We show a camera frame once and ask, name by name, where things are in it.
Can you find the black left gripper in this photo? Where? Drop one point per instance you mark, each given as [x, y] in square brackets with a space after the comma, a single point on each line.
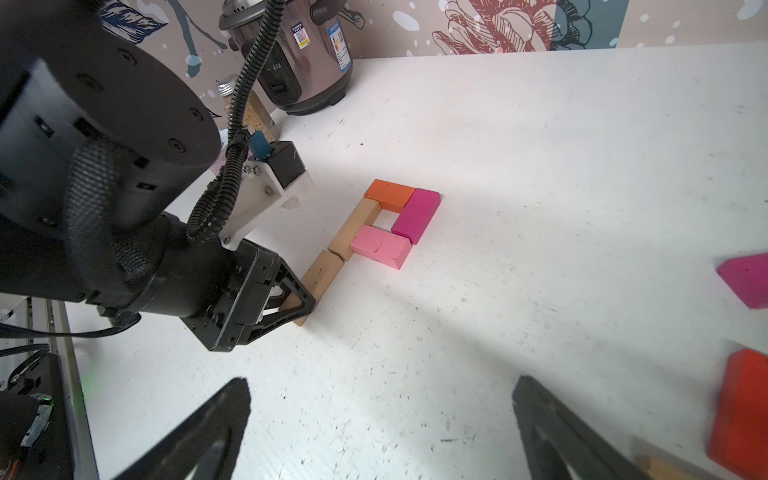
[257, 294]

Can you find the silver rice cooker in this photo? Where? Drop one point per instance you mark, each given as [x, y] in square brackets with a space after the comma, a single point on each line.
[310, 66]

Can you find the magenta block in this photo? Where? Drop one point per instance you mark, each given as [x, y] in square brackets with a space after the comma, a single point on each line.
[747, 278]
[417, 215]

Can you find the orange block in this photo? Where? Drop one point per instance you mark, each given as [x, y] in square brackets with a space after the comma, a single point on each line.
[391, 196]

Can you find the glass spice jar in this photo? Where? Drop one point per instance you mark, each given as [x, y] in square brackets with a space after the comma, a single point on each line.
[256, 117]

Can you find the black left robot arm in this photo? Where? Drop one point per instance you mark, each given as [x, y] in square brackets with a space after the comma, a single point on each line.
[97, 139]

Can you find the lower wooden cylinder block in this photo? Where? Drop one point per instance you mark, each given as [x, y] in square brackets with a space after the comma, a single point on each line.
[657, 469]

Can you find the light pink block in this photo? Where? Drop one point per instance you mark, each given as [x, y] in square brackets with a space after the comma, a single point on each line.
[381, 246]

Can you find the red block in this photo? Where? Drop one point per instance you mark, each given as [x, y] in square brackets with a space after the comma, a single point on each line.
[738, 441]

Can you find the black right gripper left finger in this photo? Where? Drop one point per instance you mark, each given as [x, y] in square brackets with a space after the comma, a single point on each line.
[206, 445]

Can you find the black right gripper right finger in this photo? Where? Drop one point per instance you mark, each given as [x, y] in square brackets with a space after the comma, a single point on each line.
[560, 445]

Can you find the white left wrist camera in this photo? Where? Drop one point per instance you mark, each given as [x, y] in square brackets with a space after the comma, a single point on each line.
[273, 176]

